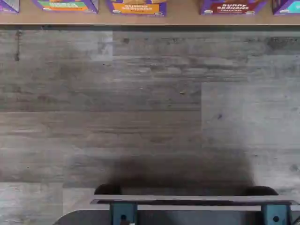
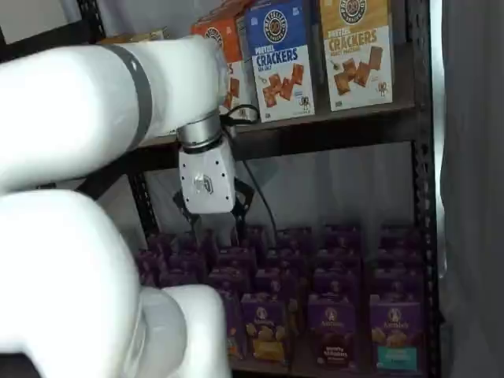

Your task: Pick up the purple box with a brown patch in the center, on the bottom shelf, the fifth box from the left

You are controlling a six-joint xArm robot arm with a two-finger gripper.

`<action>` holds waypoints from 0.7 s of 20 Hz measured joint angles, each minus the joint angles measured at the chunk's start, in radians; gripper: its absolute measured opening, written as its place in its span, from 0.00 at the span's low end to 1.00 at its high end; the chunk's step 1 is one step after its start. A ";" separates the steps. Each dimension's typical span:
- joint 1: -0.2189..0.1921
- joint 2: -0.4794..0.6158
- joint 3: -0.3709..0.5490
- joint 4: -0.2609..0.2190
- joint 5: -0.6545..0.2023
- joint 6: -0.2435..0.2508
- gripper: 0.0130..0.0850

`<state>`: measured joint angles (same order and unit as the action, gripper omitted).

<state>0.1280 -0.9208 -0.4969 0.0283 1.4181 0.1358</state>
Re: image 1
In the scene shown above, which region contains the purple Annie's box green patch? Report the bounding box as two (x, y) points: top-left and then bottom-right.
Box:
(31, 0), (99, 14)

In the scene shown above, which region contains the purple Annie's chocolate grahams box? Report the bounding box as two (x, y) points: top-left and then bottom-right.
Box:
(200, 0), (268, 16)

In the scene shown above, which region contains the blue metal bracket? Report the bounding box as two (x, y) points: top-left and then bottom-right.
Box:
(109, 202), (138, 225)
(262, 203), (295, 225)

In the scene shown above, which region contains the black round foot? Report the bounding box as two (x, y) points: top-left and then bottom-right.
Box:
(94, 184), (123, 195)
(243, 186), (279, 196)

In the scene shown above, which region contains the purple Annie's box teal patch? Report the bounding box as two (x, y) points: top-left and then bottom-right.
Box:
(271, 0), (300, 16)

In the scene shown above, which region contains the purple Annie's honey grahams box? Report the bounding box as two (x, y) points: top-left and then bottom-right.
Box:
(105, 0), (168, 17)

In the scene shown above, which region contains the grey metal frame bar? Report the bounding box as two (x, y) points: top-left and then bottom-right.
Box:
(90, 194), (300, 211)

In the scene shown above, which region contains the purple Annie's snack box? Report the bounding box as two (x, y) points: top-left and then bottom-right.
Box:
(0, 0), (20, 14)

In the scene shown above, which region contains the brown wooden shelf board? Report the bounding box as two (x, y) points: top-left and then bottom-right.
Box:
(0, 0), (300, 31)

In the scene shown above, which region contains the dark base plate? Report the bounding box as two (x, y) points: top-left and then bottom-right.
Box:
(55, 209), (300, 225)

